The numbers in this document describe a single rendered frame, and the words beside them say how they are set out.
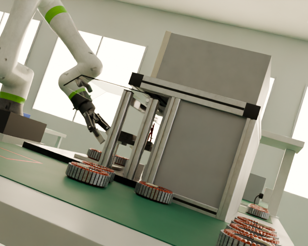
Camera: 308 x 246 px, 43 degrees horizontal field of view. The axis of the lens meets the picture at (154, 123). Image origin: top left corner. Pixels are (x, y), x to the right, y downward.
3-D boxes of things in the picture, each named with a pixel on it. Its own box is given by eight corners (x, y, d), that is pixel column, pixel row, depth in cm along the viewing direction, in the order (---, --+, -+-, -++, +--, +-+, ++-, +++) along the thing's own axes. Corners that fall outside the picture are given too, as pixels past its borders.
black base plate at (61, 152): (21, 146, 141) (23, 140, 141) (94, 160, 202) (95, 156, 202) (139, 190, 127) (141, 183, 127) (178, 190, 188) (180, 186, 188)
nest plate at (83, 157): (73, 156, 149) (74, 153, 149) (90, 159, 163) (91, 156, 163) (108, 168, 144) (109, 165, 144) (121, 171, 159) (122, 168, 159)
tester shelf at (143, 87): (127, 84, 132) (132, 71, 133) (171, 119, 197) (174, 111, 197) (256, 120, 119) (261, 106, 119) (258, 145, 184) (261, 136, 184)
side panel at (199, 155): (140, 191, 125) (171, 96, 128) (143, 191, 128) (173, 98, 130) (224, 222, 117) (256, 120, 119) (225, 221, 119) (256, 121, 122)
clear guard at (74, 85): (62, 86, 143) (68, 70, 144) (90, 100, 166) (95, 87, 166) (143, 110, 133) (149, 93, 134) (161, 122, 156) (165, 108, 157)
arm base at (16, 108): (-28, 103, 197) (-25, 92, 198) (-4, 111, 210) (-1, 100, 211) (5, 111, 184) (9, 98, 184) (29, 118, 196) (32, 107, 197)
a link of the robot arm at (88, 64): (54, 31, 203) (45, 22, 192) (72, 19, 203) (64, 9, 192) (90, 86, 194) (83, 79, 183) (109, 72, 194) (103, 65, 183)
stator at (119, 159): (104, 160, 173) (107, 152, 174) (114, 161, 184) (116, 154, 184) (127, 168, 170) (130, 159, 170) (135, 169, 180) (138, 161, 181)
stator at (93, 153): (81, 155, 150) (84, 146, 150) (91, 157, 161) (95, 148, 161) (107, 164, 147) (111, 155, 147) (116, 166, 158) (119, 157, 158)
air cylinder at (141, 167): (122, 173, 147) (126, 158, 147) (128, 174, 154) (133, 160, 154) (134, 177, 145) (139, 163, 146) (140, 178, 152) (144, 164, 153)
